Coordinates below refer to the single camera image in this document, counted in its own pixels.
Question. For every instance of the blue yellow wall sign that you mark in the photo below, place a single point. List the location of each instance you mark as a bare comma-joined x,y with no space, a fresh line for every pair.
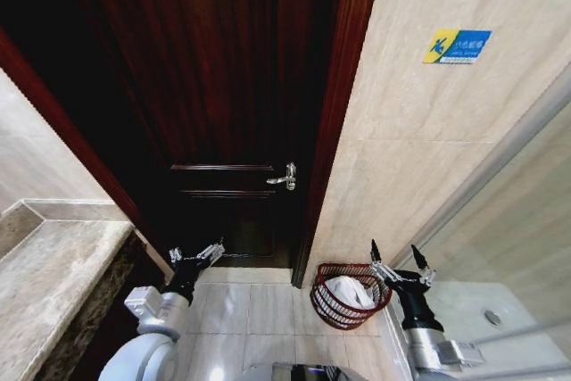
457,46

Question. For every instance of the glass shower door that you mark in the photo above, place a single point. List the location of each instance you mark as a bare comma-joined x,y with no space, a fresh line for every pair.
513,202

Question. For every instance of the white used towel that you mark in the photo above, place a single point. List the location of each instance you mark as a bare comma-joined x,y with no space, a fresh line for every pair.
350,292

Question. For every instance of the round metal shower drain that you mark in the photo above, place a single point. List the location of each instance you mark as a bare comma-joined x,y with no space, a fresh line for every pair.
492,317

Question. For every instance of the dark red door frame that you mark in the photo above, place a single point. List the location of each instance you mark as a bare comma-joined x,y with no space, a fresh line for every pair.
339,86

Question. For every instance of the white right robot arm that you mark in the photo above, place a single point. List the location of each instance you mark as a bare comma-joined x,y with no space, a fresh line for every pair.
439,352

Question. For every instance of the white robot front shell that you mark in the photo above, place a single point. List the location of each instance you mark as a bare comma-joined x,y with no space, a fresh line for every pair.
312,372

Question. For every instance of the dark wooden door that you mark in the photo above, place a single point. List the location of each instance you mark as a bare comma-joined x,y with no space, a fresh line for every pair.
201,86

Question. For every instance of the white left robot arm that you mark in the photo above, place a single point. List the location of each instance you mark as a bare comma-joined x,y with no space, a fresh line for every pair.
147,345

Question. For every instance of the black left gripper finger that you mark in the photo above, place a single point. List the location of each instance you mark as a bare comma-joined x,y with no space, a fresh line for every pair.
175,255
209,251

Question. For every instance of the grey marble counter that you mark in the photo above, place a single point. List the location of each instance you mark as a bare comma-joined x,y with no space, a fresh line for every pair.
49,274

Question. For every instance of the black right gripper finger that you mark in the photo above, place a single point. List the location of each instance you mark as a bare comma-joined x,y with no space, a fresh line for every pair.
380,267
423,267

